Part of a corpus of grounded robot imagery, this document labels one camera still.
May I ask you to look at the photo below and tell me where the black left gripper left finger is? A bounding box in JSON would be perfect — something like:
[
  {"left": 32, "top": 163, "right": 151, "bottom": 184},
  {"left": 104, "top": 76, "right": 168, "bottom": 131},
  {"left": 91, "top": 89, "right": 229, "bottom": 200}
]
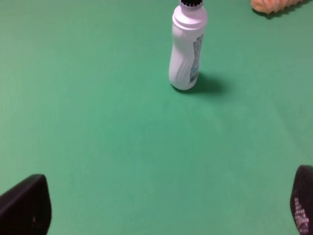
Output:
[{"left": 0, "top": 174, "right": 52, "bottom": 235}]

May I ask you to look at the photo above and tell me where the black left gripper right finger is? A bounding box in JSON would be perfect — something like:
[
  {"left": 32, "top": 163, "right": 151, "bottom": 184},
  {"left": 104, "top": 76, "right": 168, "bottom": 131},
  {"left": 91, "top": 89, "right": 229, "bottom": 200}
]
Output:
[{"left": 290, "top": 165, "right": 313, "bottom": 235}]

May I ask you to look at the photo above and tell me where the white bottle with black cap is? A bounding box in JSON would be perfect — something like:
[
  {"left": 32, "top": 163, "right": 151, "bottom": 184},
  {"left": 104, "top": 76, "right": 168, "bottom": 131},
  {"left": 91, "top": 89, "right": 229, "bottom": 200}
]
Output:
[{"left": 169, "top": 0, "right": 208, "bottom": 91}]

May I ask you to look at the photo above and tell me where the green table cloth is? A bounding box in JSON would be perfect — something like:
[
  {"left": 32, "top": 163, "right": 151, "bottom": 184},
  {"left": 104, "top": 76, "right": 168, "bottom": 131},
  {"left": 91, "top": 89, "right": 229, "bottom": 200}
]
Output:
[{"left": 0, "top": 0, "right": 313, "bottom": 235}]

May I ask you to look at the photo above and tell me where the orange striped bread toy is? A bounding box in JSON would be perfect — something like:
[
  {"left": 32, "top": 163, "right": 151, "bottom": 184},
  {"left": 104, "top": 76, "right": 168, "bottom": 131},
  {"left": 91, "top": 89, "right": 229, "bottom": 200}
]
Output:
[{"left": 250, "top": 0, "right": 303, "bottom": 14}]

